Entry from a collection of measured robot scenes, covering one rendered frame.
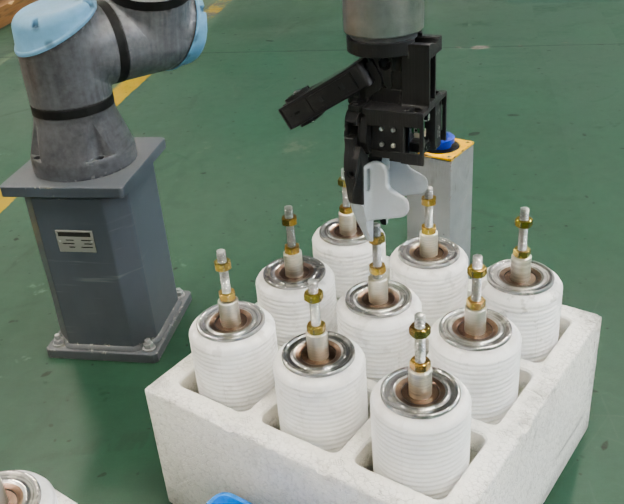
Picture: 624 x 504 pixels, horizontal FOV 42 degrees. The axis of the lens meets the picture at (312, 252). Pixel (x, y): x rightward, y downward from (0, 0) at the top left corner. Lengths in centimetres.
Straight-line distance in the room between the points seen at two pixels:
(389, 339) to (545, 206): 85
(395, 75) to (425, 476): 38
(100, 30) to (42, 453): 58
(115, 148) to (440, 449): 66
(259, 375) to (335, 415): 11
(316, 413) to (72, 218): 54
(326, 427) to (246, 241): 80
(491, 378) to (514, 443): 7
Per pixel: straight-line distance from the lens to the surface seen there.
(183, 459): 98
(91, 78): 117
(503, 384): 87
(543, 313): 94
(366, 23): 75
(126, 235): 121
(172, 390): 94
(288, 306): 94
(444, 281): 97
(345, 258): 102
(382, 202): 82
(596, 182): 180
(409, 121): 77
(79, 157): 118
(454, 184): 113
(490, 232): 158
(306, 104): 82
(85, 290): 127
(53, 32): 114
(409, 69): 77
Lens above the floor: 75
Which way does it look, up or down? 30 degrees down
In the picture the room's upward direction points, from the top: 5 degrees counter-clockwise
